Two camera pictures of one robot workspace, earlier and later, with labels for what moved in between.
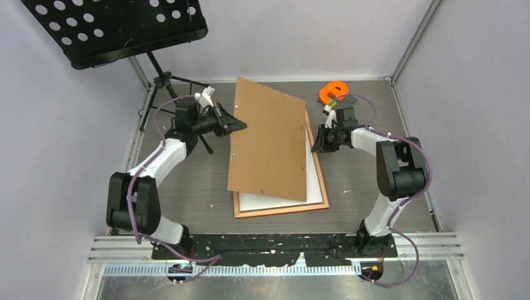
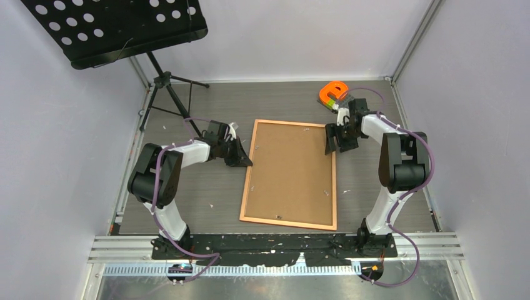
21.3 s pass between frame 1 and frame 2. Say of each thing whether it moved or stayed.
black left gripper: moved
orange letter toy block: stayed
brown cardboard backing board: moved
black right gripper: stayed
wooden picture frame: moved
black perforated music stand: stayed
